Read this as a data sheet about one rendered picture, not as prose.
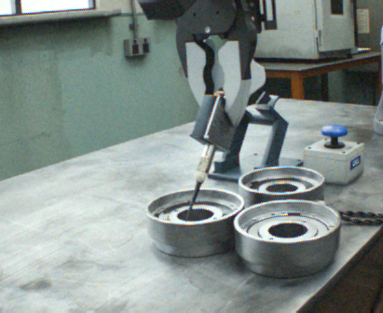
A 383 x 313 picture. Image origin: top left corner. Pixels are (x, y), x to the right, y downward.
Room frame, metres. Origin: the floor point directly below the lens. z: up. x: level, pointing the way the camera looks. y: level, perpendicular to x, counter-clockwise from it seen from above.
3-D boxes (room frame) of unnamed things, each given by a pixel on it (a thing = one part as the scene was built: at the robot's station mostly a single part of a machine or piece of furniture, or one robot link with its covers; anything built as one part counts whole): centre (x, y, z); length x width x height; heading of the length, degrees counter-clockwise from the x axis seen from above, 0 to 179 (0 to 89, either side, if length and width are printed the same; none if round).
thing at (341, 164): (0.68, -0.21, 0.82); 0.08 x 0.07 x 0.05; 138
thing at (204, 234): (0.50, 0.00, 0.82); 0.10 x 0.10 x 0.04
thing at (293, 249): (0.44, -0.09, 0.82); 0.10 x 0.10 x 0.04
